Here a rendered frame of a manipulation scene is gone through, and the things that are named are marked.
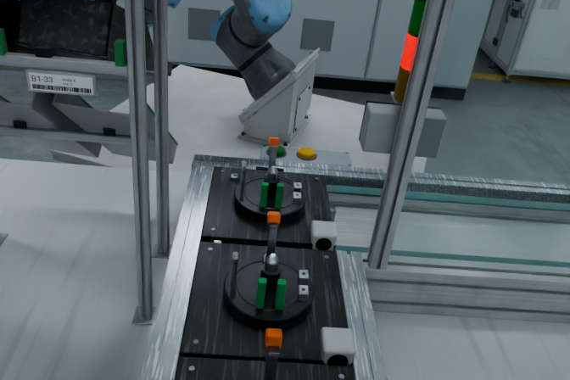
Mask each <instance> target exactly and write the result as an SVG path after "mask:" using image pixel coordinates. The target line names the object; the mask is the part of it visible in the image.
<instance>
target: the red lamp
mask: <svg viewBox="0 0 570 380"><path fill-rule="evenodd" d="M416 42H417V37H414V36H412V35H410V34H409V33H408V32H407V35H406V39H405V46H404V51H403V54H402V59H401V62H400V66H401V67H402V68H403V69H405V70H408V71H411V64H412V60H413V56H414V52H415V49H416Z"/></svg>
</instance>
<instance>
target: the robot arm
mask: <svg viewBox="0 0 570 380"><path fill-rule="evenodd" d="M93 1H99V2H106V3H115V4H116V1H117V0H93ZM180 1H181V0H168V6H169V7H170V8H176V6H177V5H178V4H179V2H180ZM233 3H234V5H232V6H231V7H230V8H228V9H227V10H226V11H225V12H224V13H223V14H222V15H221V16H220V17H219V18H218V19H217V20H216V21H215V23H214V24H213V25H212V27H211V29H210V35H211V37H212V38H213V40H214V41H215V44H216V46H217V47H219V48H220V49H221V50H222V52H223V53H224V54H225V55H226V56H227V57H228V58H229V59H230V61H231V62H232V63H233V65H234V66H235V67H236V68H237V69H238V71H239V72H240V73H241V74H242V76H243V78H244V80H245V83H246V85H247V88H248V90H249V93H250V95H251V97H252V98H253V99H254V101H256V100H257V99H259V98H260V97H262V96H263V95H264V94H266V93H267V92H268V91H270V90H271V89H272V88H273V87H274V86H275V85H276V84H277V83H279V82H280V81H281V80H282V79H284V78H285V77H286V76H287V75H288V74H289V72H290V71H291V70H294V69H295V68H296V67H297V66H296V65H295V63H294V62H293V61H292V60H291V59H289V58H287V57H286V56H285V55H283V54H282V53H280V52H278V51H277V50H276V49H275V48H274V47H273V46H272V45H271V44H270V43H269V41H268V40H269V39H270V38H271V37H272V36H273V35H274V34H275V33H277V32H279V31H280V30H281V29H282V28H283V27H284V25H285V24H286V23H287V22H288V20H289V18H290V16H291V13H292V2H291V0H233ZM116 5H117V4H116ZM144 19H145V20H146V21H147V25H148V28H150V27H152V26H153V0H144Z"/></svg>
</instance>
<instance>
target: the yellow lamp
mask: <svg viewBox="0 0 570 380"><path fill-rule="evenodd" d="M409 74H410V71H408V70H405V69H403V68H402V67H401V66H400V69H399V74H398V77H397V81H396V86H395V89H394V98H395V99H396V100H398V101H399V102H401V103H403V100H404V96H405V89H406V86H407V82H408V78H409Z"/></svg>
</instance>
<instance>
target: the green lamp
mask: <svg viewBox="0 0 570 380"><path fill-rule="evenodd" d="M425 5H426V2H423V1H421V0H414V4H413V8H412V12H411V19H410V24H409V27H408V33H409V34H410V35H412V36H414V37H418V34H419V30H420V27H421V23H422V16H423V12H424V9H425Z"/></svg>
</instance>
